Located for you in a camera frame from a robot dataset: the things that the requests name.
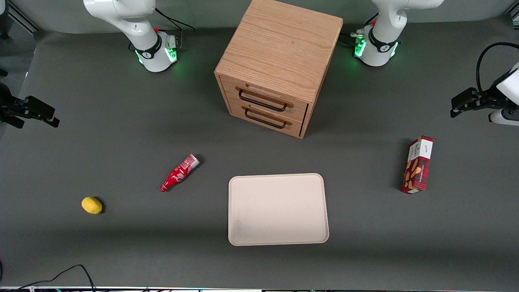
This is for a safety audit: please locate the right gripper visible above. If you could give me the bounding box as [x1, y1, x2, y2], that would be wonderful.
[0, 83, 60, 130]

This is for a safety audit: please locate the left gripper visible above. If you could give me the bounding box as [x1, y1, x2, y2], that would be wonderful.
[450, 62, 519, 119]

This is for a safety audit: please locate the red cookie box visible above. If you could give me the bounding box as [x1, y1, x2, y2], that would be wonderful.
[401, 135, 434, 195]

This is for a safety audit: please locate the beige rectangular tray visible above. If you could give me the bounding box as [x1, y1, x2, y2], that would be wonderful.
[228, 173, 330, 247]

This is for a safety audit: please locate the yellow lemon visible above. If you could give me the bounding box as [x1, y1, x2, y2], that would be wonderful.
[81, 196, 103, 215]

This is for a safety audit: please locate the red cola bottle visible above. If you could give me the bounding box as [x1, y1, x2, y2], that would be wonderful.
[159, 153, 201, 193]

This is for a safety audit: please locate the wooden drawer front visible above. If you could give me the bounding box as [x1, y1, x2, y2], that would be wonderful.
[220, 75, 309, 123]
[227, 101, 305, 137]

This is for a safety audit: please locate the wooden drawer cabinet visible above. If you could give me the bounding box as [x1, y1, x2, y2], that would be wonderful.
[214, 0, 344, 140]

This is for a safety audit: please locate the black left arm base cable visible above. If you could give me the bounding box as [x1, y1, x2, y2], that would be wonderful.
[340, 12, 380, 47]

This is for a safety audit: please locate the black arm base cable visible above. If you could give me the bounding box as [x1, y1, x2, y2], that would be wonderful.
[340, 12, 380, 47]
[155, 7, 195, 31]

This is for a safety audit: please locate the thin black table cable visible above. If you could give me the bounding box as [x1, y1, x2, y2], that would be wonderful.
[0, 264, 97, 292]

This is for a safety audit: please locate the black right arm base cable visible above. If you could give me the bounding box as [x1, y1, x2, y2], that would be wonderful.
[155, 7, 195, 31]

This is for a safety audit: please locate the black metal drawer handle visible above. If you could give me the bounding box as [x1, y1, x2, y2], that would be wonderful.
[238, 89, 289, 112]
[244, 108, 287, 130]

